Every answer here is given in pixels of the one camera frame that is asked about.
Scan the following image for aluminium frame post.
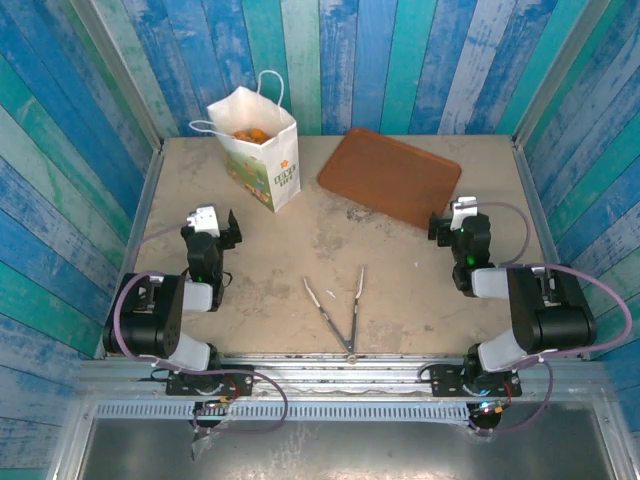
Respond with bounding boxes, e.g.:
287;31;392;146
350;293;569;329
69;0;166;151
512;0;614;146

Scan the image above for aluminium mounting rail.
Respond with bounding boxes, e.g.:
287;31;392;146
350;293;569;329
79;353;611;404

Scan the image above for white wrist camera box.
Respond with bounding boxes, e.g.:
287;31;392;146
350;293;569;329
187;205;220;239
448;196;477;231

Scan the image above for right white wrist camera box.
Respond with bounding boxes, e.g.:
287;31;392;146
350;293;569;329
448;196;477;231

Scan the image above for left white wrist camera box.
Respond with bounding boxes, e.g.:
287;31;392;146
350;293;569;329
187;205;220;239

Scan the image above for aluminium table side rail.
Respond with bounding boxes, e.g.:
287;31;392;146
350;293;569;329
510;139;591;360
94;142;166;360

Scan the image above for white printed paper bag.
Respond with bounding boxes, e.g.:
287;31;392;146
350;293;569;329
188;69;302;215

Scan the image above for metal tongs with white tips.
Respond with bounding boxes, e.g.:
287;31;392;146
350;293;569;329
302;265;366;362

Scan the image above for brown plastic tray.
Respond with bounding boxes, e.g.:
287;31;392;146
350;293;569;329
317;126;462;232

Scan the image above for grey slotted cable duct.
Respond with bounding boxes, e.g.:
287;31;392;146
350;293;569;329
94;401;474;425

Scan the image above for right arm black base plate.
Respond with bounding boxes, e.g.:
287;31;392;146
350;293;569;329
430;363;522;399

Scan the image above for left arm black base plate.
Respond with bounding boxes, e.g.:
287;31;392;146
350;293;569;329
165;363;255;398

